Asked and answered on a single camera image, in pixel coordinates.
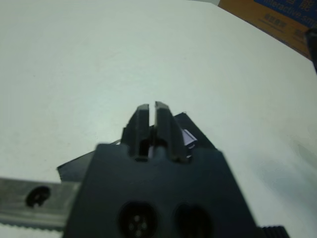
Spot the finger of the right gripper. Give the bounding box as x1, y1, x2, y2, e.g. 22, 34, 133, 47
304, 27, 317, 75

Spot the black carton box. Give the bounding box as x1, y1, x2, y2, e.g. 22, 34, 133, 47
56, 112, 218, 184

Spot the blue and orange printed carton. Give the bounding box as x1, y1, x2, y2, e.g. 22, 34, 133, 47
217, 0, 317, 61

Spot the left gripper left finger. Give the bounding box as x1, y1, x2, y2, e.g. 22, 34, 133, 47
121, 103, 151, 159

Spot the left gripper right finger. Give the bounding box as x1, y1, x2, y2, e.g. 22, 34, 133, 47
154, 100, 188, 163

